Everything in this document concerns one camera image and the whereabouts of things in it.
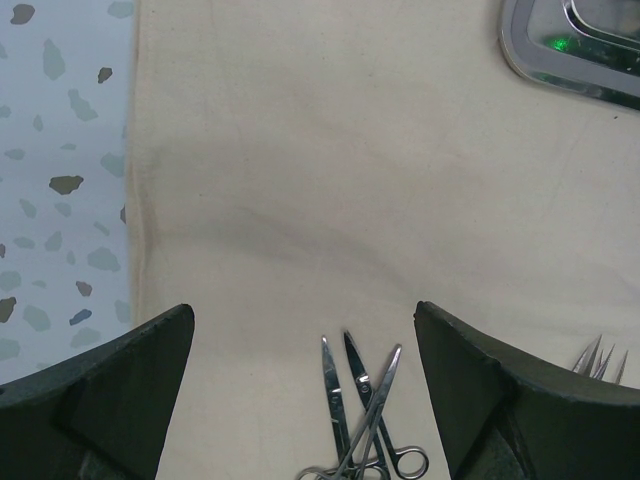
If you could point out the beige cloth wrap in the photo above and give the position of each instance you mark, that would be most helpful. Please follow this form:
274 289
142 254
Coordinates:
301 168

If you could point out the steel tweezers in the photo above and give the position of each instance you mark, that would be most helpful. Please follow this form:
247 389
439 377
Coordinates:
621 369
604 359
587 359

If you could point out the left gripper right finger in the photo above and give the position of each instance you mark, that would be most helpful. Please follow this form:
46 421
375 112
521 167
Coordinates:
502 413

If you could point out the steel instrument tray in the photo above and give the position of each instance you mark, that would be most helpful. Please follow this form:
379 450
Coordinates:
590 48

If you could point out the steel surgical scissors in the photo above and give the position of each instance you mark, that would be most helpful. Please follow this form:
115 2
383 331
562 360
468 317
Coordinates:
338 421

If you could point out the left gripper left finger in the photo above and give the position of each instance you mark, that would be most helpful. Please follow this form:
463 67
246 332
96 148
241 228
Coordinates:
102 414

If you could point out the steel forceps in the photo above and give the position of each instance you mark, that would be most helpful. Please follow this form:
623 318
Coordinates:
361 442

